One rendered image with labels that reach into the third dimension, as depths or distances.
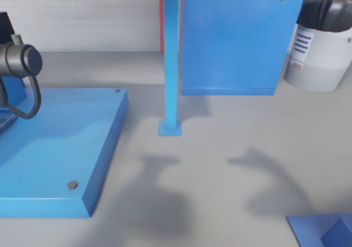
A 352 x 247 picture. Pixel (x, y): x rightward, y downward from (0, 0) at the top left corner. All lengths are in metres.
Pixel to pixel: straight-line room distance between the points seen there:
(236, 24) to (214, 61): 0.26
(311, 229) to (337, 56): 1.33
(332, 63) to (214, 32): 0.95
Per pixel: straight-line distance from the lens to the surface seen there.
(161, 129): 1.13
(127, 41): 2.64
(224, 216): 0.81
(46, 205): 0.83
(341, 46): 1.87
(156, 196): 0.83
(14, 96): 1.43
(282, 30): 1.54
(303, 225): 0.89
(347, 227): 0.78
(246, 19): 1.43
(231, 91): 1.56
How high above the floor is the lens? 0.69
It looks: 35 degrees down
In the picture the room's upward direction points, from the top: 1 degrees clockwise
